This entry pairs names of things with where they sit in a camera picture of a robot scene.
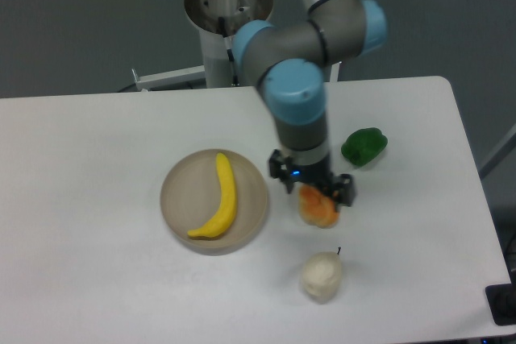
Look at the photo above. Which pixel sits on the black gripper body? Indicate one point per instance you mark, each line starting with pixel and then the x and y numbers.
pixel 318 175

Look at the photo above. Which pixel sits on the yellow banana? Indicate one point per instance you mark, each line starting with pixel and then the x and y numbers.
pixel 223 218

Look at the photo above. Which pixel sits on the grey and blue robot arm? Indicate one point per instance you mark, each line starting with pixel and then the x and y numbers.
pixel 285 65

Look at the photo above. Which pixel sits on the beige round plate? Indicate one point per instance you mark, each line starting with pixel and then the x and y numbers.
pixel 190 195

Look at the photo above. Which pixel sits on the orange bread roll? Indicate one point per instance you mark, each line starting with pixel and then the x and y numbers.
pixel 315 208

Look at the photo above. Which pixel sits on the green bell pepper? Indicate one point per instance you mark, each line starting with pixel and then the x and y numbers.
pixel 363 146

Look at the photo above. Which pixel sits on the white pear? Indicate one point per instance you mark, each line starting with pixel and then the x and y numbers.
pixel 322 275

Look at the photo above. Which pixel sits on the grey table leg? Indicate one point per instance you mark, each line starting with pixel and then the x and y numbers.
pixel 499 152

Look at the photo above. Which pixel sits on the black box at table edge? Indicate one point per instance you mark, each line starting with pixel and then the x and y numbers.
pixel 501 299

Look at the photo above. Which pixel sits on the white metal bracket right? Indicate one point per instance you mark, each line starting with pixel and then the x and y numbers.
pixel 334 72

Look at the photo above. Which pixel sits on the white metal bracket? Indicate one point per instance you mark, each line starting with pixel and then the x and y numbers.
pixel 334 72
pixel 169 80

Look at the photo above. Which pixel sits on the white metal bracket left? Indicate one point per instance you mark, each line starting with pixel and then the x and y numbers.
pixel 169 80

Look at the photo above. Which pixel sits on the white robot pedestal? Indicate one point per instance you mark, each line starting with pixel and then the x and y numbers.
pixel 219 38

